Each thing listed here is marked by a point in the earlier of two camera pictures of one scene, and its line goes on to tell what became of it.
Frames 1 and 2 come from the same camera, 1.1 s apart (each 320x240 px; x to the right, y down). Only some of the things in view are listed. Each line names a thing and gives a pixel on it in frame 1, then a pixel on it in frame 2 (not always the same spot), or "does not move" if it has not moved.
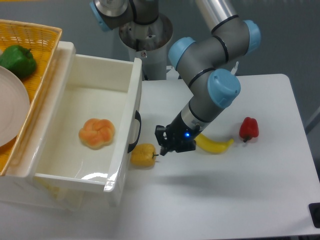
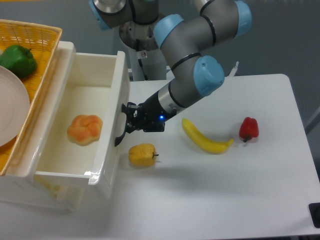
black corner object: [314, 211] does not move
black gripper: [176, 136] to [150, 117]
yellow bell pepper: [142, 155] does not move
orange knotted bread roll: [97, 134] to [84, 129]
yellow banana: [211, 146] does not move
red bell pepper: [249, 128] does not move
